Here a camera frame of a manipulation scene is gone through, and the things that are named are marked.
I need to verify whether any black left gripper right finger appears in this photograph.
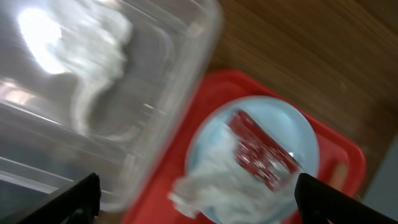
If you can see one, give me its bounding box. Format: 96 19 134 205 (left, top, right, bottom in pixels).
294 173 397 224

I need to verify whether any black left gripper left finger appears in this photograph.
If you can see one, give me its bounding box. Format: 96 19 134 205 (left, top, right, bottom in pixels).
1 173 101 224

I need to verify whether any red snack wrapper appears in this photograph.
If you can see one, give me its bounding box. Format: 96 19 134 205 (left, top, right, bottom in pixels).
228 110 301 192

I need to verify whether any white tissue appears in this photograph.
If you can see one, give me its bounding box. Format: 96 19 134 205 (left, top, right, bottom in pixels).
169 124 298 223

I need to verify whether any orange carrot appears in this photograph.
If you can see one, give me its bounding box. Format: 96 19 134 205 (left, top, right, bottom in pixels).
328 163 348 191

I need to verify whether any clear plastic waste bin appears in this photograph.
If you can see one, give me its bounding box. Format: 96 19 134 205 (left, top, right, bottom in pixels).
1 0 223 212

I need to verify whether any red serving tray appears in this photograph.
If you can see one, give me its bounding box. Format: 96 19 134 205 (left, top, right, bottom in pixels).
122 70 366 223

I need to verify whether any light blue plate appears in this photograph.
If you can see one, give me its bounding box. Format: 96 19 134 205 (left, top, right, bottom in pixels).
185 96 320 177

